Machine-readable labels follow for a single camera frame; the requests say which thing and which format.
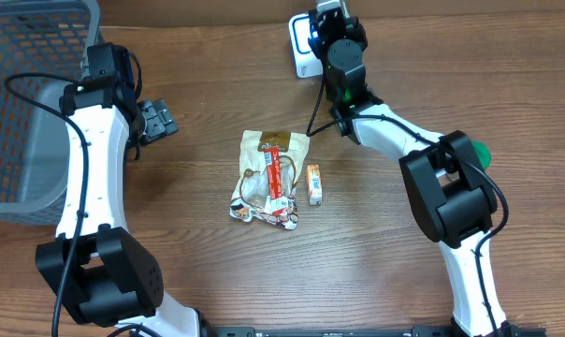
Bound small orange snack packet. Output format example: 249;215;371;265
307;165;323;206

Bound white barcode scanner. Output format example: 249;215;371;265
288;12;323;79

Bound beige pet treat bag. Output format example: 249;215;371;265
229;130;310;230

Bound white green round container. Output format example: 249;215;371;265
472;141;492;169

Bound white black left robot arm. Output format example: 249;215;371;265
36;76;214;336

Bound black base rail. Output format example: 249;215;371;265
202;325;548;337

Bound grey plastic mesh basket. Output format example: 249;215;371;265
0;0;101;226

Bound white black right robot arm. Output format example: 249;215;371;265
308;1;520;336

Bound red stick snack packet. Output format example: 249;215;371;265
264;146;285;215

